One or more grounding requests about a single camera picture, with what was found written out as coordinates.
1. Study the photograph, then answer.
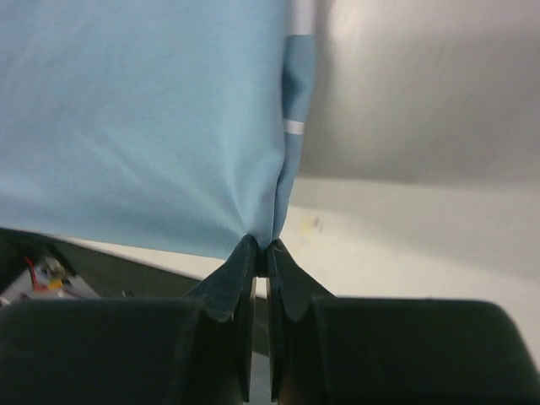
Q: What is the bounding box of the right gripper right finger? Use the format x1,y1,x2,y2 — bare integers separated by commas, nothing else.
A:
266,241,539,404

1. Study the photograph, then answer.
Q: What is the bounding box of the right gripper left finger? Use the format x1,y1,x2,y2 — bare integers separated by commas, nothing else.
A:
1,235,258,404

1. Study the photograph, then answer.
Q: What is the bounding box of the light blue t shirt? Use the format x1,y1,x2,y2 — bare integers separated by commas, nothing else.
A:
1,1,316,258

